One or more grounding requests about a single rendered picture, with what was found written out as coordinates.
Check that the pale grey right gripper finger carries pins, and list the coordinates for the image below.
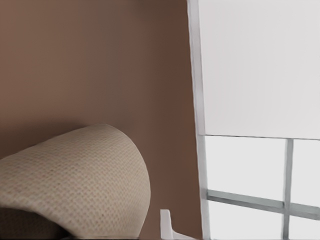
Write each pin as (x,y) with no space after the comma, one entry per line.
(165,226)

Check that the silver frame post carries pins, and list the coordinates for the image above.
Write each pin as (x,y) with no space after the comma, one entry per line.
(288,170)
(250,200)
(198,105)

